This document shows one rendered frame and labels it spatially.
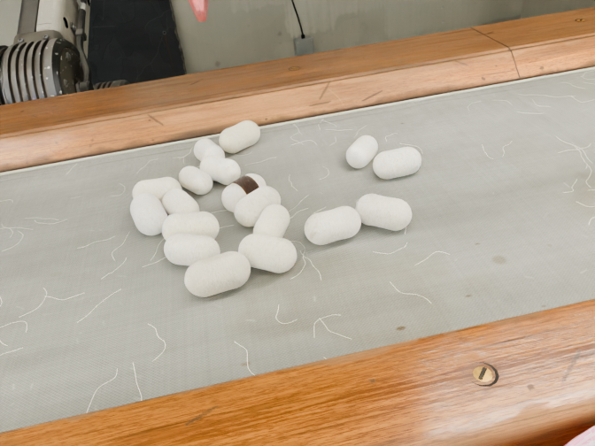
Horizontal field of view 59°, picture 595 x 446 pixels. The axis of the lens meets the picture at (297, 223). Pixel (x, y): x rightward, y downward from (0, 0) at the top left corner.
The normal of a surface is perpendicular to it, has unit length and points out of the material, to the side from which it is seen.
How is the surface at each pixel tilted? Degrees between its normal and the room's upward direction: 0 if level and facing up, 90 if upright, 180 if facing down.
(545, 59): 45
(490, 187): 0
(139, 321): 0
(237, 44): 90
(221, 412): 0
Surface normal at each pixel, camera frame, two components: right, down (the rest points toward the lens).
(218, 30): 0.28, 0.51
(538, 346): -0.11, -0.82
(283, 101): 0.06, -0.20
